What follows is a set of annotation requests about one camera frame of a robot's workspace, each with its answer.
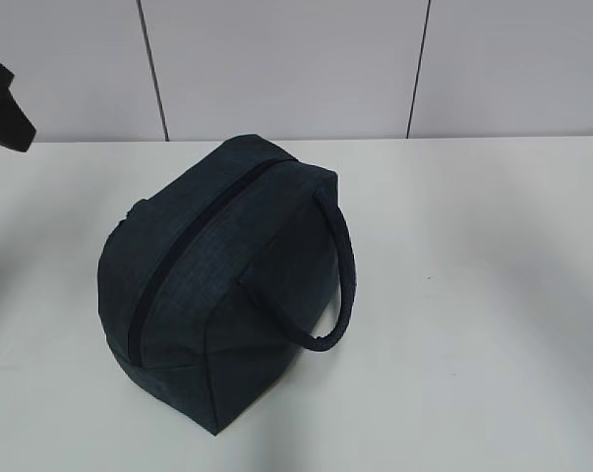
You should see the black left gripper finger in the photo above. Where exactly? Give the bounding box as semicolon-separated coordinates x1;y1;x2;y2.
0;62;36;152

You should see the dark blue lunch bag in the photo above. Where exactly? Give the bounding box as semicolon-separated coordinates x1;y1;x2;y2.
96;134;357;435

